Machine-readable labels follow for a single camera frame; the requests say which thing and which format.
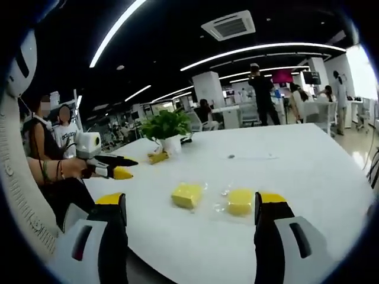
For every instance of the round yellow silicone block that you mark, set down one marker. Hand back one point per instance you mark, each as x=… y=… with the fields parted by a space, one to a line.
x=240 y=202

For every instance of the rectangular yellow silicone block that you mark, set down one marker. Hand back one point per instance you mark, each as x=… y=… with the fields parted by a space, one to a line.
x=187 y=195

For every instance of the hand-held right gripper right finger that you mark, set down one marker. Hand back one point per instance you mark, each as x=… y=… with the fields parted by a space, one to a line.
x=299 y=251

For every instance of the white worn device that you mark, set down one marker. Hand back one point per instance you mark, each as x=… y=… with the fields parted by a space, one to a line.
x=22 y=63

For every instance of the green potted plant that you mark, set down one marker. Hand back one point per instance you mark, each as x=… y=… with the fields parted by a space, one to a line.
x=165 y=124

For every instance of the small black object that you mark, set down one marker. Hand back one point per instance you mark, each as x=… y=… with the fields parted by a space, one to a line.
x=186 y=139

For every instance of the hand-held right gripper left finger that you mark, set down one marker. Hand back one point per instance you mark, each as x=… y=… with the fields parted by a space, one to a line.
x=89 y=245

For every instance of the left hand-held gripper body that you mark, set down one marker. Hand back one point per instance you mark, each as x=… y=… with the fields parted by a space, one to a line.
x=87 y=145

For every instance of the ceiling air conditioner vent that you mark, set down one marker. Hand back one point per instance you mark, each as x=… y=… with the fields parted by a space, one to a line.
x=229 y=25

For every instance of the small dark disc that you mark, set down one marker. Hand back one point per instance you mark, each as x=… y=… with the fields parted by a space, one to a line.
x=231 y=156

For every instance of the straight ceiling light strip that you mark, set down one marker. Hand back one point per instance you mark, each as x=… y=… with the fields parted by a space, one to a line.
x=115 y=32

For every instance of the clear plastic wrapper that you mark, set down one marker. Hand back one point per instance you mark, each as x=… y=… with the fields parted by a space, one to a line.
x=204 y=185
x=220 y=204

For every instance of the white plant pot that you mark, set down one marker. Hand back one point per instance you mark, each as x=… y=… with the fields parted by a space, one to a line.
x=170 y=145

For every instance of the hanging dark monitor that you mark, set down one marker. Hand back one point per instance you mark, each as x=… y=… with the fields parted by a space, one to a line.
x=312 y=77

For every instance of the person's left hand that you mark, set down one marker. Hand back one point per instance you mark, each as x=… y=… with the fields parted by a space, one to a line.
x=74 y=169

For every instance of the yellow tissue box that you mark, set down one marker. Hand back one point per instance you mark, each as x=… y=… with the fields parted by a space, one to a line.
x=158 y=158

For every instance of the person's dark trouser leg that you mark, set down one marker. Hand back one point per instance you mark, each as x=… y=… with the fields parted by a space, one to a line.
x=69 y=198

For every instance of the curved ceiling light strip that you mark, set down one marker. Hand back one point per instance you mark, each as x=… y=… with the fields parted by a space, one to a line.
x=260 y=51

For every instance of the pink wall sign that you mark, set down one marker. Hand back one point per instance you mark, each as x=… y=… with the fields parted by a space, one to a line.
x=282 y=78

